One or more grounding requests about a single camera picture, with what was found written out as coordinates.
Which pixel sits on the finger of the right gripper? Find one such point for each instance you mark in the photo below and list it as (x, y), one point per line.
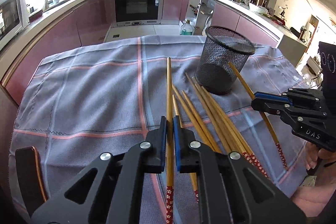
(268, 106)
(272, 98)

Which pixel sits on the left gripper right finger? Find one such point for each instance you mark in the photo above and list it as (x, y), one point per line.
(231, 190)

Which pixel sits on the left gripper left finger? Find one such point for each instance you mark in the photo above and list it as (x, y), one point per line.
(109, 189)

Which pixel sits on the wooden chopstick short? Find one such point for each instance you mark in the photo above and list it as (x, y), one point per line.
(193, 176)

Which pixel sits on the black mesh utensil holder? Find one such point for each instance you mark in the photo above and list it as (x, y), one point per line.
(222, 46)

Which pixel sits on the right human hand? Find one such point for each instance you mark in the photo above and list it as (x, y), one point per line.
(315, 155)

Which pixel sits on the black smartphone orange edge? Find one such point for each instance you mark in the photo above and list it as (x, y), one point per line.
(28, 166)

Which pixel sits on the purple plaid tablecloth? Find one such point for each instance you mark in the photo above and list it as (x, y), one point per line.
(106, 97)

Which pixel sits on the plastic oil bottle on floor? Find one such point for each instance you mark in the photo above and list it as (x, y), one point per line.
(187, 29)

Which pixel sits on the black built-in oven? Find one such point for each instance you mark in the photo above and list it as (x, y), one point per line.
(137, 12)

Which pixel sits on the white microwave oven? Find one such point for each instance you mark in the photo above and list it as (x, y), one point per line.
(14, 18)

